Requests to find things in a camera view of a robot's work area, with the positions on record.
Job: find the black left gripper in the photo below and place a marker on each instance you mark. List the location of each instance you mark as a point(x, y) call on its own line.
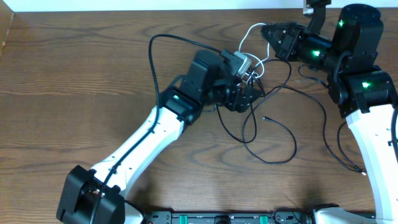
point(240, 99)

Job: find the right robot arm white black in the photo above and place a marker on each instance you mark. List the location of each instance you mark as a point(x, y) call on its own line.
point(365, 95)

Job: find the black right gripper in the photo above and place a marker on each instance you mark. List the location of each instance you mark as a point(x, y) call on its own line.
point(295, 35)

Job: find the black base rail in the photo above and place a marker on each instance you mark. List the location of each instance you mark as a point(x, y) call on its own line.
point(224, 217)

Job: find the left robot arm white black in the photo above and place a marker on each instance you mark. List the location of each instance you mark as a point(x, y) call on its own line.
point(99, 195)

